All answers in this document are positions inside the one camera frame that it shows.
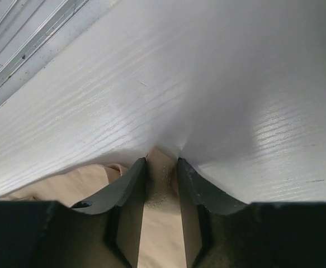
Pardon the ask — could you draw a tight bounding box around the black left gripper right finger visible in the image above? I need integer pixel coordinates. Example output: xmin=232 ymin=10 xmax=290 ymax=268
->
xmin=177 ymin=158 xmax=247 ymax=267

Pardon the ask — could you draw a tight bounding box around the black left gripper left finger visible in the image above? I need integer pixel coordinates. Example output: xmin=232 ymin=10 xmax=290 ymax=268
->
xmin=71 ymin=157 xmax=147 ymax=267

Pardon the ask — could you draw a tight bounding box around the beige t shirt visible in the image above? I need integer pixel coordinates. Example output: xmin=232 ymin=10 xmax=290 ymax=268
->
xmin=1 ymin=147 xmax=186 ymax=267

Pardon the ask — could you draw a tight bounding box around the aluminium frame rail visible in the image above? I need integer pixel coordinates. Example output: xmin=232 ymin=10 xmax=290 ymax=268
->
xmin=0 ymin=0 xmax=117 ymax=106

